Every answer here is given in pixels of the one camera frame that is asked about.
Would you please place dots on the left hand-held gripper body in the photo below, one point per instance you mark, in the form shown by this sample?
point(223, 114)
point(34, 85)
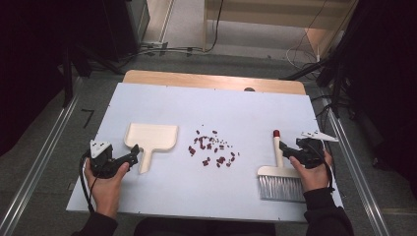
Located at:
point(101, 164)

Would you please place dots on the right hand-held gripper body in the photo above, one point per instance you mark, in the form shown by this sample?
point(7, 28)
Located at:
point(309, 152)

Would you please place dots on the cream plastic dustpan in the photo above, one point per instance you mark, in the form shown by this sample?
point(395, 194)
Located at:
point(152, 137)

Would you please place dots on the cream hand brush grey bristles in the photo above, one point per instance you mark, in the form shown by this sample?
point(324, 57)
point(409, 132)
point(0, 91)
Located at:
point(278, 188)

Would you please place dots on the pile of red kidney beans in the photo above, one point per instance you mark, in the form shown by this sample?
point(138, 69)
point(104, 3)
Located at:
point(204, 143)

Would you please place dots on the person's left hand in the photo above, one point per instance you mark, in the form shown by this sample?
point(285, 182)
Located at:
point(105, 190)

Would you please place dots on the person's right hand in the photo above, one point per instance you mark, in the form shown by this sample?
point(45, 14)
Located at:
point(314, 178)

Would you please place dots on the black metal stand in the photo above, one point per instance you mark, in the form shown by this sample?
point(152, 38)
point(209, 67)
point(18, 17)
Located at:
point(68, 82)
point(334, 85)

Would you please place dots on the wooden table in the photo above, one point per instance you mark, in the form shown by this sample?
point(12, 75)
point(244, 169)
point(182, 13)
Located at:
point(196, 79)

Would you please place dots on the dark curtain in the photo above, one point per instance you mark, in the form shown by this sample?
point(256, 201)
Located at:
point(387, 82)
point(32, 65)

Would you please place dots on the black cabinet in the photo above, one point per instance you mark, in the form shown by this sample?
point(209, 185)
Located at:
point(123, 26)

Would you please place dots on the grey metal floor rail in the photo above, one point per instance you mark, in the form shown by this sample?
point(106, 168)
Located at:
point(357, 170)
point(39, 154)

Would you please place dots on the light wooden shelf frame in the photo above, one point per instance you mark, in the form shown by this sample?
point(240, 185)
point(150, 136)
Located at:
point(278, 13)

